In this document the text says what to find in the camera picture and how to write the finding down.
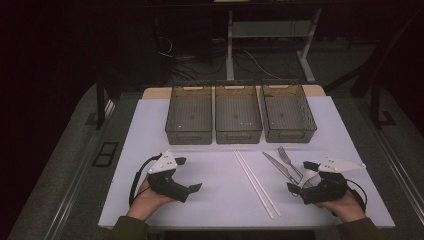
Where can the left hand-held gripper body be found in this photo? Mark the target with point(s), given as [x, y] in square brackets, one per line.
[166, 185]

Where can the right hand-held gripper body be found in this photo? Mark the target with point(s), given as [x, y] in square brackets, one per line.
[328, 190]

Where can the white spoon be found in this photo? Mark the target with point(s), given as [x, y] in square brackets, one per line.
[308, 176]

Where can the metal fork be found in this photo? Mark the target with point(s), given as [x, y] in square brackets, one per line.
[288, 161]

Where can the metal table knife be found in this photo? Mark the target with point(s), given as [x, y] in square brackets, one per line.
[278, 166]

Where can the brown translucent storage bin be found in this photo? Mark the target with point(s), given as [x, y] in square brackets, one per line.
[286, 113]
[237, 115]
[189, 116]

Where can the person's left hand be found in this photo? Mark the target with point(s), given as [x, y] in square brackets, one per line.
[146, 200]

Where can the person's right hand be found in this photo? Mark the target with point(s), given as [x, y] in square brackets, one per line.
[348, 206]

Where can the white table cover board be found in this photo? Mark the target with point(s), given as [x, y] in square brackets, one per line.
[213, 193]

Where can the black metal stand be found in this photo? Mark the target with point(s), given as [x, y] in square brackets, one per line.
[376, 103]

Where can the black floor socket frame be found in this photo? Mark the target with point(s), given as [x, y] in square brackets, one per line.
[105, 154]

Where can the white metal desk frame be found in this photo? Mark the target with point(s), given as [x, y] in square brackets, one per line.
[270, 29]

